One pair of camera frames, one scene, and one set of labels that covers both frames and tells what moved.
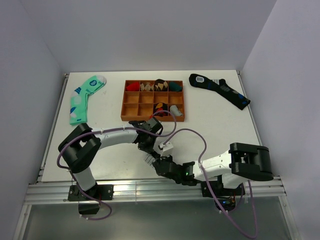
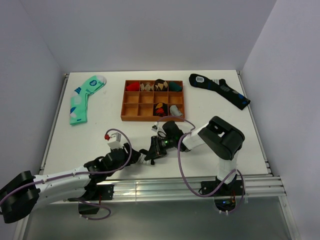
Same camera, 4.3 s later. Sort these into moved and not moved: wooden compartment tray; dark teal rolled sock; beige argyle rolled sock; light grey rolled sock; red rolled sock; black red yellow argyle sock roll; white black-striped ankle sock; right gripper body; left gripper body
Moved: left gripper body; right gripper body; white black-striped ankle sock
Not moved: dark teal rolled sock; wooden compartment tray; red rolled sock; black red yellow argyle sock roll; beige argyle rolled sock; light grey rolled sock
